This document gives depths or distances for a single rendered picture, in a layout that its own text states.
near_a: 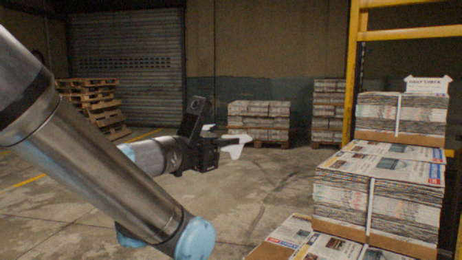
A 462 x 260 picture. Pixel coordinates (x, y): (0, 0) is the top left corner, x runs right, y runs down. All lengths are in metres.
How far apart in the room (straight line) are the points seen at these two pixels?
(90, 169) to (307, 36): 7.28
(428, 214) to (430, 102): 0.66
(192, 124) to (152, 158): 0.13
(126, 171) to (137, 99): 8.17
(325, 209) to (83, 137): 0.92
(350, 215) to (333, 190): 0.10
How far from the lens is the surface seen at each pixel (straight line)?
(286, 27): 7.58
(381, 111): 1.63
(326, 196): 1.13
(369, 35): 2.20
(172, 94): 8.11
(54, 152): 0.36
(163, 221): 0.46
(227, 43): 7.73
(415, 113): 1.62
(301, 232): 1.68
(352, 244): 1.15
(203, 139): 0.68
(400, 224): 1.12
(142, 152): 0.58
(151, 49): 8.33
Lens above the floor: 1.38
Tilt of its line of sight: 11 degrees down
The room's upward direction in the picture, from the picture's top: straight up
